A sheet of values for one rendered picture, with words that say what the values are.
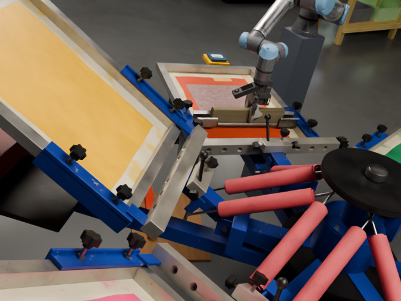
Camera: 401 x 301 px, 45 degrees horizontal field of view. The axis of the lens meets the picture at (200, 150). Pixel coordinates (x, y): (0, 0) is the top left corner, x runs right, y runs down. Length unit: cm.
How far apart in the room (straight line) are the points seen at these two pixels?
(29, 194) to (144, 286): 67
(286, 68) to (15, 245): 184
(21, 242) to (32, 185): 117
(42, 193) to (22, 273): 81
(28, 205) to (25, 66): 45
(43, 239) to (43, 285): 191
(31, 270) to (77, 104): 72
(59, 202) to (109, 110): 35
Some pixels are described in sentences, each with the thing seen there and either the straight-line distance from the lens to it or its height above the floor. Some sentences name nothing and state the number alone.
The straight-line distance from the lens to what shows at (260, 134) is 225.
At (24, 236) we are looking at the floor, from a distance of 295.
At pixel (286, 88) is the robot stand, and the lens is 296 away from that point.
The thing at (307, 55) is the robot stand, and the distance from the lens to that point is 293.
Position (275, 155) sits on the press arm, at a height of 104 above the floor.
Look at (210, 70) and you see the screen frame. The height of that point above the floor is 97.
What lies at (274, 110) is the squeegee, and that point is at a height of 106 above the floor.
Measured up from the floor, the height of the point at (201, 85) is 96.
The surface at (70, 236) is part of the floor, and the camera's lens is 294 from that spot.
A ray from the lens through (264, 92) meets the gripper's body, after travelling 218.
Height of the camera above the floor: 206
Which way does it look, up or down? 33 degrees down
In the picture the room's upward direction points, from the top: 12 degrees clockwise
